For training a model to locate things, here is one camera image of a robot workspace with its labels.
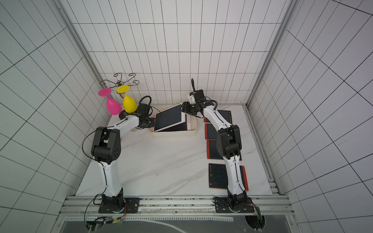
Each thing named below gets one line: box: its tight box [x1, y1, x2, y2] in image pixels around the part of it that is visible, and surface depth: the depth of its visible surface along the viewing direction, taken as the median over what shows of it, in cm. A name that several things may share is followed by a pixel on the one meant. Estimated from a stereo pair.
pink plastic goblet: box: [98, 87, 123, 116], surface depth 89 cm
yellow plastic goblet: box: [116, 84, 138, 114], surface depth 89 cm
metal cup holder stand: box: [99, 72, 140, 99], surface depth 92 cm
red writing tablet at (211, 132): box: [204, 123, 218, 140], surface depth 105 cm
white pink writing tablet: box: [151, 103, 187, 133], surface depth 101 cm
